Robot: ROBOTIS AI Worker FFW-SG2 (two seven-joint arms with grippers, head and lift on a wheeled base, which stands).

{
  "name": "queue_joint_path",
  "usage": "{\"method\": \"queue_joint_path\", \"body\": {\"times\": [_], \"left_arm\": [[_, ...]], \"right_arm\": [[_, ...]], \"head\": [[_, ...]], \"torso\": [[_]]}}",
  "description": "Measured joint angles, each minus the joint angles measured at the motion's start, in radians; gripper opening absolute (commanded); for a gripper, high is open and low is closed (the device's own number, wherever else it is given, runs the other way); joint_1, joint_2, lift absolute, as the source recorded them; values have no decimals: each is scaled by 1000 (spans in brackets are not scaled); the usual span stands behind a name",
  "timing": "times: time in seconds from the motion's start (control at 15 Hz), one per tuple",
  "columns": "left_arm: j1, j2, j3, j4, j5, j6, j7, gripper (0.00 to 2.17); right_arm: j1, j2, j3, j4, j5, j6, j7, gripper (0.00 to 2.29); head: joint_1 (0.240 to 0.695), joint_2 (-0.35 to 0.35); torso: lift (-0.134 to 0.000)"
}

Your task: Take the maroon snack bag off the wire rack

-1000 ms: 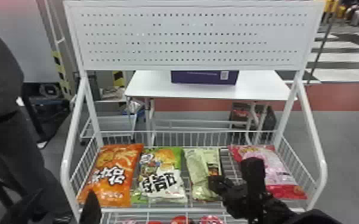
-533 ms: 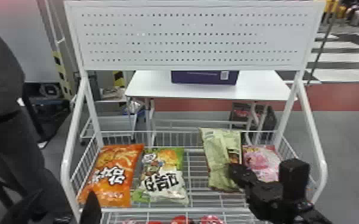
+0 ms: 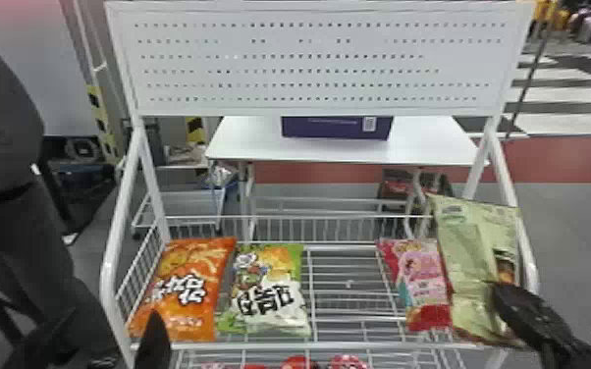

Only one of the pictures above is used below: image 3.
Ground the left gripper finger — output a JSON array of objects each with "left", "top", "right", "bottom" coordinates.
[{"left": 134, "top": 308, "right": 174, "bottom": 369}]

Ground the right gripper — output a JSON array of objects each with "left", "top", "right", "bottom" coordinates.
[{"left": 490, "top": 281, "right": 591, "bottom": 369}]

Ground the pale green snack packet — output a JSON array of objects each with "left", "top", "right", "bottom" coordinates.
[{"left": 425, "top": 192, "right": 530, "bottom": 350}]

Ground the orange snack packet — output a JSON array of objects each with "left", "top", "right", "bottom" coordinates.
[{"left": 127, "top": 236, "right": 239, "bottom": 344}]

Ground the pink snack packet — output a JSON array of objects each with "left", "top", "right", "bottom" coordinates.
[{"left": 375, "top": 237, "right": 455, "bottom": 334}]

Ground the green and white snack packet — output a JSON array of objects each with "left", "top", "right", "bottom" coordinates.
[{"left": 214, "top": 242, "right": 312, "bottom": 340}]

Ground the person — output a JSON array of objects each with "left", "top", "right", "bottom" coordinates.
[{"left": 0, "top": 0, "right": 123, "bottom": 369}]

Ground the white side table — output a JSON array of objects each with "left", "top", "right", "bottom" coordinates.
[{"left": 204, "top": 115, "right": 491, "bottom": 243}]

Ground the blue box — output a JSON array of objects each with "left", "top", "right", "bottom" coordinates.
[{"left": 280, "top": 115, "right": 395, "bottom": 142}]

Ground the yellow black striped post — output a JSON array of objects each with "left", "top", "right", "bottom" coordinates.
[
  {"left": 185, "top": 116, "right": 207, "bottom": 146},
  {"left": 85, "top": 83, "right": 123, "bottom": 164}
]

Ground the white wire rack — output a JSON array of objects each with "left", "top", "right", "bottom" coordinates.
[{"left": 98, "top": 0, "right": 542, "bottom": 369}]

